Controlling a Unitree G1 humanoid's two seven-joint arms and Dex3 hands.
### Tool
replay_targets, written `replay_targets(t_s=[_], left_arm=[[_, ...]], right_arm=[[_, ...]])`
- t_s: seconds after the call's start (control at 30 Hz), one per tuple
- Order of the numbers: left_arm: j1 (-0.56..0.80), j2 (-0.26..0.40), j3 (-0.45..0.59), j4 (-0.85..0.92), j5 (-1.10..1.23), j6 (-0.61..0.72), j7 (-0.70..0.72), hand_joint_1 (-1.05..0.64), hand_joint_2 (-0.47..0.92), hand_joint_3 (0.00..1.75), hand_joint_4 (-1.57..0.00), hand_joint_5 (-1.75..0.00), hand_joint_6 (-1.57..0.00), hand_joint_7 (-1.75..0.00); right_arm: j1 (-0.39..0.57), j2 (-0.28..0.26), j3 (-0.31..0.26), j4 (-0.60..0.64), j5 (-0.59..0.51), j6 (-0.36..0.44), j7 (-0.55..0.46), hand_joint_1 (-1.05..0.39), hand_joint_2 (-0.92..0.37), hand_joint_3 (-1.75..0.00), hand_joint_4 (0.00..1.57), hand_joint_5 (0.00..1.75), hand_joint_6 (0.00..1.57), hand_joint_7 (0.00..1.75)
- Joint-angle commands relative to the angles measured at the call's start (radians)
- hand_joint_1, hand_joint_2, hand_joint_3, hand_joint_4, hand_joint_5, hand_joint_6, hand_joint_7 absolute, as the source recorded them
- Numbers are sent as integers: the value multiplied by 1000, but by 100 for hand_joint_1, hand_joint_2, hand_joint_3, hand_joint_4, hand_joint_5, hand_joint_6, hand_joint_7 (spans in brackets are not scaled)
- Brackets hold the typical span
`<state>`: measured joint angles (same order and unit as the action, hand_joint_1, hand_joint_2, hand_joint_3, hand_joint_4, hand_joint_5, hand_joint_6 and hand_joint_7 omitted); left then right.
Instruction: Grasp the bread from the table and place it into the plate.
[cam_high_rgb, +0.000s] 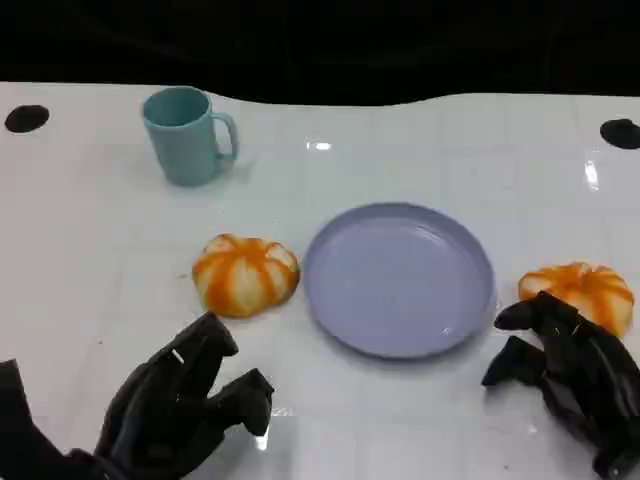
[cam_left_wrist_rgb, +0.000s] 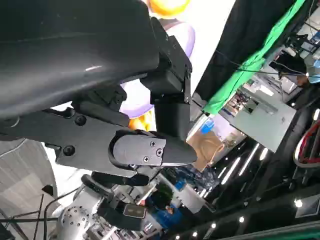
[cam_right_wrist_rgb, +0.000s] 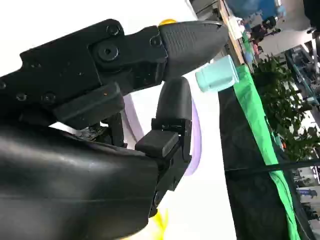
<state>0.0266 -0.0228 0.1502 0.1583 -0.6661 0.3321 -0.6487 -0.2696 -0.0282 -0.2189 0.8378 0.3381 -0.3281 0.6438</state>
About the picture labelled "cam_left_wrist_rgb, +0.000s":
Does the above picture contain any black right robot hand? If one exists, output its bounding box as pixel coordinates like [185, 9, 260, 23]
[82, 173, 118, 202]

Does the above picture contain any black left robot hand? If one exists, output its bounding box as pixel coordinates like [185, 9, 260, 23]
[0, 0, 197, 186]

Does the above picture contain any orange and white toy bread roll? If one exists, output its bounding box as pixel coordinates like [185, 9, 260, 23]
[146, 0, 192, 18]
[127, 109, 157, 132]

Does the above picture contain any lilac plate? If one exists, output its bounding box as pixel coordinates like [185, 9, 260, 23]
[118, 17, 196, 120]

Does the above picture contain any brown cardboard box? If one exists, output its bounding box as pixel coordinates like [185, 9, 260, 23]
[186, 129, 225, 173]

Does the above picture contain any green cloth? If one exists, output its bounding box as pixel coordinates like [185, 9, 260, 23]
[201, 0, 307, 115]

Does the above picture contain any black curtain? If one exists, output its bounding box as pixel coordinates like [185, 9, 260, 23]
[193, 0, 305, 106]

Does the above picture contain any grey machine cabinet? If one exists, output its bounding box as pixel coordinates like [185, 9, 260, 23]
[233, 93, 297, 154]

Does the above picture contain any person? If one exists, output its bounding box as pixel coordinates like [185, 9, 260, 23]
[296, 53, 320, 89]

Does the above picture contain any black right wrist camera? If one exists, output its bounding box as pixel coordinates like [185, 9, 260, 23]
[97, 202, 148, 232]

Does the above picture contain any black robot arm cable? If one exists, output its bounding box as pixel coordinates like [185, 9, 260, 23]
[41, 186, 85, 240]

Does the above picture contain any red cable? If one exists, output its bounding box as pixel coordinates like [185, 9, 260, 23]
[293, 123, 320, 166]

